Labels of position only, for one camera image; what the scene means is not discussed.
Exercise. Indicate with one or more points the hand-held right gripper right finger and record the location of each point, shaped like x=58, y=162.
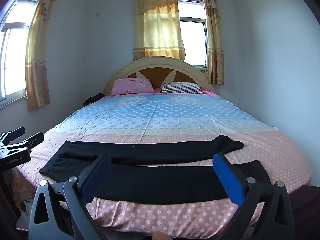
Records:
x=228, y=180

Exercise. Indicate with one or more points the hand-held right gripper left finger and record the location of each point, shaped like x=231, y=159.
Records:
x=96, y=177

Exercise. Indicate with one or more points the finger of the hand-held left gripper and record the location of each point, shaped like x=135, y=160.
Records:
x=33, y=140
x=15, y=133

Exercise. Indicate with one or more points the black pants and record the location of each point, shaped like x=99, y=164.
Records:
x=150, y=180

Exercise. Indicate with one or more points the person's right hand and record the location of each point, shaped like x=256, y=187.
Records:
x=161, y=236

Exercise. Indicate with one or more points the dark cloth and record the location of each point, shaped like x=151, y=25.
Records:
x=93, y=98

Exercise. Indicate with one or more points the window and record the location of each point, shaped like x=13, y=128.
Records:
x=13, y=55
x=193, y=35

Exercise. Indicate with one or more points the yellow curtain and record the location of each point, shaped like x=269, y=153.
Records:
x=37, y=55
x=157, y=27
x=215, y=42

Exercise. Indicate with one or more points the polka dot bed sheet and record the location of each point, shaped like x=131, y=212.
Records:
x=162, y=115

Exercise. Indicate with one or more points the pink pillow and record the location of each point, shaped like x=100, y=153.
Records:
x=132, y=86

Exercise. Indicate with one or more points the striped pillow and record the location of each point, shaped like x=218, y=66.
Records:
x=181, y=88

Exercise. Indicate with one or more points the cream wooden headboard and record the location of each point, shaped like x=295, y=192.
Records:
x=155, y=73

